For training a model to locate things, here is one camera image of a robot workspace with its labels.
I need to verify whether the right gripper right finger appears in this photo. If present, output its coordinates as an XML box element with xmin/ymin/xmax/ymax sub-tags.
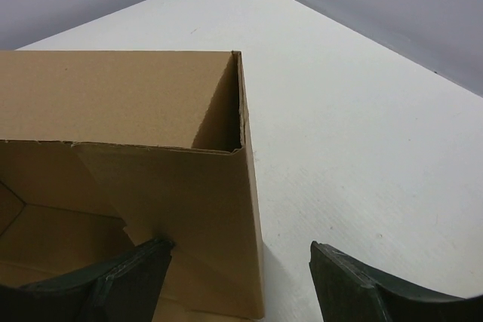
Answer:
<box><xmin>309</xmin><ymin>241</ymin><xmax>482</xmax><ymax>322</ymax></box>

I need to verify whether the cardboard box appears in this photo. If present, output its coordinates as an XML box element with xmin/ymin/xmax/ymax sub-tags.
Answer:
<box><xmin>1</xmin><ymin>51</ymin><xmax>265</xmax><ymax>321</ymax></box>

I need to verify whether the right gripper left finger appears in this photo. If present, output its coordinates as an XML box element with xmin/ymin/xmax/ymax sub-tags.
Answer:
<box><xmin>1</xmin><ymin>239</ymin><xmax>174</xmax><ymax>321</ymax></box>

